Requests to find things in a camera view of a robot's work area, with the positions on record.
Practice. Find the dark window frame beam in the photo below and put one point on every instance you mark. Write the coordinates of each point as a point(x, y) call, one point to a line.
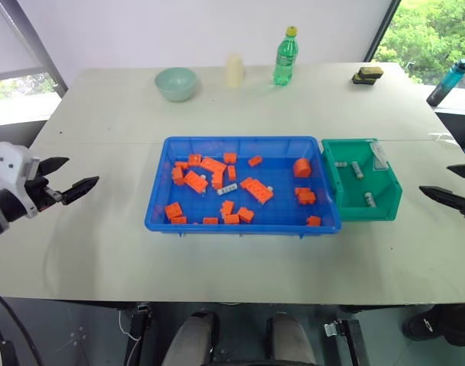
point(38, 49)
point(383, 28)

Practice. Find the cream cylindrical container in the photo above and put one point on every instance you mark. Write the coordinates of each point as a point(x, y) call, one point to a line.
point(234, 70)

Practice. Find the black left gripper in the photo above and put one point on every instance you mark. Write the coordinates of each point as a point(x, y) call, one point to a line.
point(36, 190)

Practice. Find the orange cylinder block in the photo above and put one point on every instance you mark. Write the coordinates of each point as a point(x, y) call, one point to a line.
point(302, 168)

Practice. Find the long orange building block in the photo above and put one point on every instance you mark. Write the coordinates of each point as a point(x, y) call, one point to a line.
point(213, 166)

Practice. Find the black table leg bracket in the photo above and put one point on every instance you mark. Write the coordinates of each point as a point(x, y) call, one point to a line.
point(348, 341)
point(143, 331)

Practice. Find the blue sports water bottle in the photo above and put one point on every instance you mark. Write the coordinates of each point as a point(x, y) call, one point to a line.
point(446, 84)

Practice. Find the black side furniture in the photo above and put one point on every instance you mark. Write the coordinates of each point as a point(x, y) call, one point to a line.
point(457, 127)

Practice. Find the grey rounded robot leg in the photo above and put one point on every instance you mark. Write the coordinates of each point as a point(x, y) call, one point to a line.
point(190, 339)
point(291, 339)

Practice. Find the large orange building block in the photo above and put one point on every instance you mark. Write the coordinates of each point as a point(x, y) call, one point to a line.
point(195, 181)
point(256, 189)

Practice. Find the blue plastic tray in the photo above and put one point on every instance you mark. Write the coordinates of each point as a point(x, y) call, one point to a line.
point(278, 213)

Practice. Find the pale green bowl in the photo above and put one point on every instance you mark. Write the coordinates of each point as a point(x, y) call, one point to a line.
point(176, 84)

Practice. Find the black shoe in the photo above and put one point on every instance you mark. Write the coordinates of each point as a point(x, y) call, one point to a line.
point(438, 324)

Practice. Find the yellow black sponge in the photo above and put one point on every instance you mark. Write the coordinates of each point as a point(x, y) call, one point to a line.
point(362, 80)
point(370, 72)

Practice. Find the clear bin label holder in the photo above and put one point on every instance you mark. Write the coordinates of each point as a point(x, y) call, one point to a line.
point(379, 156)

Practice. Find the orange toy building block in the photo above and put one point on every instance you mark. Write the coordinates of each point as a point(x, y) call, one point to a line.
point(219, 179)
point(174, 210)
point(210, 220)
point(229, 158)
point(306, 196)
point(231, 173)
point(231, 219)
point(246, 214)
point(255, 161)
point(179, 220)
point(195, 159)
point(314, 221)
point(178, 174)
point(227, 207)

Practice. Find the green plastic bin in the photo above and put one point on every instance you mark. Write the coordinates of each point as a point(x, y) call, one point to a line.
point(354, 190)

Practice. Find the green plastic drink bottle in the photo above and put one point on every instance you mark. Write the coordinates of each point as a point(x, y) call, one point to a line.
point(285, 61)

